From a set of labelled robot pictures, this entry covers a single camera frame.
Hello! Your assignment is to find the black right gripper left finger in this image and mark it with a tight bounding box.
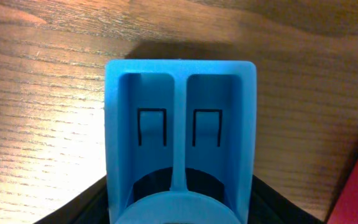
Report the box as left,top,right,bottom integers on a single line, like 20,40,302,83
35,176,109,224

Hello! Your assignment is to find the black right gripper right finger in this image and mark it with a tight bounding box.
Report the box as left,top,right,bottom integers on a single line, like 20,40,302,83
249,175,323,224

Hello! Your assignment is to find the blue plastic tape dispenser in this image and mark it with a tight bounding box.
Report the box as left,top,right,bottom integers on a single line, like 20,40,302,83
104,59,257,223

